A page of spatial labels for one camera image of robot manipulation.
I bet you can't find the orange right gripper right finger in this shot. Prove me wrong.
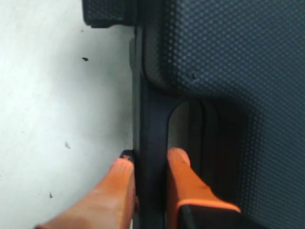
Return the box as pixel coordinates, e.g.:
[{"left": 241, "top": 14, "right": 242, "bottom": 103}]
[{"left": 166, "top": 147, "right": 241, "bottom": 229}]

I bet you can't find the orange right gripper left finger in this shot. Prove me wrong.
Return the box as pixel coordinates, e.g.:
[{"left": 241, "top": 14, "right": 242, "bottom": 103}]
[{"left": 35, "top": 159, "right": 136, "bottom": 229}]

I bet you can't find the black plastic tool case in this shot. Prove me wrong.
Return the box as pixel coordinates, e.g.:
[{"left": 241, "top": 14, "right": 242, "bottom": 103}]
[{"left": 82, "top": 0, "right": 305, "bottom": 229}]

